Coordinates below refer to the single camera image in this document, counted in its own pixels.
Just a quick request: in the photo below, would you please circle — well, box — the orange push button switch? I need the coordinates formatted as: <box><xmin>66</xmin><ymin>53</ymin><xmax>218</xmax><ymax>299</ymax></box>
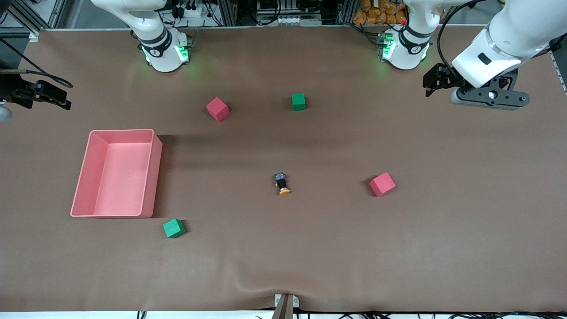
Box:
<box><xmin>274</xmin><ymin>172</ymin><xmax>291</xmax><ymax>196</ymax></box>

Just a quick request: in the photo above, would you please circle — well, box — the green-lit controller box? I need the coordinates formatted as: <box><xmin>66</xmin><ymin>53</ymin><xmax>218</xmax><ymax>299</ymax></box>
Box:
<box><xmin>377</xmin><ymin>32</ymin><xmax>396</xmax><ymax>62</ymax></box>

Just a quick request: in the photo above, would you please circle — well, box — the pile of orange items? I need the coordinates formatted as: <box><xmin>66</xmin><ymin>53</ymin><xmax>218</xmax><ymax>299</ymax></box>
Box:
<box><xmin>353</xmin><ymin>0</ymin><xmax>408</xmax><ymax>26</ymax></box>

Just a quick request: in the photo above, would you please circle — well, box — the pink plastic bin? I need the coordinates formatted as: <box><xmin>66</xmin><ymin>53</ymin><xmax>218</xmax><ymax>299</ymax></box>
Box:
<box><xmin>70</xmin><ymin>129</ymin><xmax>163</xmax><ymax>218</ymax></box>

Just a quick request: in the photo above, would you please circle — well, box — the pink foam cube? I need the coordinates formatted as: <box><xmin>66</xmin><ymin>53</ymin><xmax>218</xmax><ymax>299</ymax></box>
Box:
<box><xmin>369</xmin><ymin>172</ymin><xmax>396</xmax><ymax>197</ymax></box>
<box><xmin>206</xmin><ymin>97</ymin><xmax>230</xmax><ymax>122</ymax></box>

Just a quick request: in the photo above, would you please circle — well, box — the white connector strip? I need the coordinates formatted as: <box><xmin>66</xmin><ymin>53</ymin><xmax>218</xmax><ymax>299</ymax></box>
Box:
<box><xmin>277</xmin><ymin>16</ymin><xmax>322</xmax><ymax>26</ymax></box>

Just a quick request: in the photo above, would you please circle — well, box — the white power strip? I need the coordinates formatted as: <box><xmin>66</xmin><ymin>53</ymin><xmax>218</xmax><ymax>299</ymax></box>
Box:
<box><xmin>175</xmin><ymin>0</ymin><xmax>208</xmax><ymax>18</ymax></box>

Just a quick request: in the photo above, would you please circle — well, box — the brown table cover cloth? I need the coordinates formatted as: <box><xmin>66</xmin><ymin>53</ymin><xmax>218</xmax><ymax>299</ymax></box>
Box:
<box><xmin>0</xmin><ymin>26</ymin><xmax>567</xmax><ymax>313</ymax></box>

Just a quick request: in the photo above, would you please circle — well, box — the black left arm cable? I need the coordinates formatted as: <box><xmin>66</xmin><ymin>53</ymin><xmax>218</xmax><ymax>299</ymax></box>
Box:
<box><xmin>436</xmin><ymin>0</ymin><xmax>479</xmax><ymax>69</ymax></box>

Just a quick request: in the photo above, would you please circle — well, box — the aluminium frame corner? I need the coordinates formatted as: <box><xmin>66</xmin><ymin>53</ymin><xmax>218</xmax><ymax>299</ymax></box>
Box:
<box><xmin>0</xmin><ymin>0</ymin><xmax>67</xmax><ymax>36</ymax></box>

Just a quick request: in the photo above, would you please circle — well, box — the aluminium frame post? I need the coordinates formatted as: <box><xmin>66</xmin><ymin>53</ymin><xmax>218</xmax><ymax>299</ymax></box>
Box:
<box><xmin>221</xmin><ymin>0</ymin><xmax>238</xmax><ymax>26</ymax></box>

